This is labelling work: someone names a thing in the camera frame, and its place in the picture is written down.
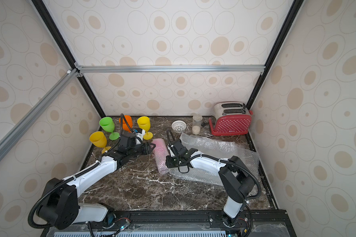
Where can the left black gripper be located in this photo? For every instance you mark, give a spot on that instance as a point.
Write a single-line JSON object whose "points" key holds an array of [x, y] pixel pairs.
{"points": [[147, 146]]}

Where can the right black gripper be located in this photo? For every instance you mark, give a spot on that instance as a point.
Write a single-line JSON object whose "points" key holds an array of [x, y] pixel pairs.
{"points": [[172, 161]]}

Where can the pink bubble glass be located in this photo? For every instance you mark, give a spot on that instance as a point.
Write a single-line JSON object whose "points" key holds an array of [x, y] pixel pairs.
{"points": [[160, 153]]}

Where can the orange bubble glass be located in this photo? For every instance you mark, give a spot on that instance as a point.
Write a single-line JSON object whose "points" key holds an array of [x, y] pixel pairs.
{"points": [[126, 123]]}

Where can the yellow bubble glass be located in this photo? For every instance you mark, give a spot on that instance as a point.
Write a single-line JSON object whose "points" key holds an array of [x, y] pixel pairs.
{"points": [[144, 124]]}

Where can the beige bubble glass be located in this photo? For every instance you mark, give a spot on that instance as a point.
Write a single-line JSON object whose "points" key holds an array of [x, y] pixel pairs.
{"points": [[99, 140]]}

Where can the green wine glass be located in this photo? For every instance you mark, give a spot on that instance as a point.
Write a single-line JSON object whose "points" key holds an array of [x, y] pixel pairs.
{"points": [[107, 124]]}

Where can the clear bubble wrap sheet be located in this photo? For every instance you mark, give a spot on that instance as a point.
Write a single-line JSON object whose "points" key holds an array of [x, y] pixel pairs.
{"points": [[218, 149]]}

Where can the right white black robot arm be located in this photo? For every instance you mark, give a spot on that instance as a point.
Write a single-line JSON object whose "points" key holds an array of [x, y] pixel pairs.
{"points": [[238, 181]]}

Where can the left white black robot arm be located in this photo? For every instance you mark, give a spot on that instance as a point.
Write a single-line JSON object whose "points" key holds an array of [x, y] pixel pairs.
{"points": [[59, 206]]}

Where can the white sink strainer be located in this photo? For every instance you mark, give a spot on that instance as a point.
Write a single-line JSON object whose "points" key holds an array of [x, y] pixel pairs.
{"points": [[179, 126]]}

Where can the clear jar with powder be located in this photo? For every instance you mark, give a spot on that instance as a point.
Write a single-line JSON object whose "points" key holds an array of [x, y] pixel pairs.
{"points": [[196, 123]]}

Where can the red toaster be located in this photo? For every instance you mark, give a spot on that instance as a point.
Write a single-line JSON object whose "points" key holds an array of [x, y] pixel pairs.
{"points": [[230, 118]]}

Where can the horizontal aluminium rail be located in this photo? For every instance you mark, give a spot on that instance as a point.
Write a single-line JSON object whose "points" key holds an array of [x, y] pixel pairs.
{"points": [[167, 69]]}

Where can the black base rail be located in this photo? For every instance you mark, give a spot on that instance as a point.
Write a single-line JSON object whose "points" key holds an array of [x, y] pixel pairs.
{"points": [[254, 223]]}

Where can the left diagonal aluminium rail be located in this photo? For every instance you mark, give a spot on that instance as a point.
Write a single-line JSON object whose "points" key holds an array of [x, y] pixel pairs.
{"points": [[14, 135]]}

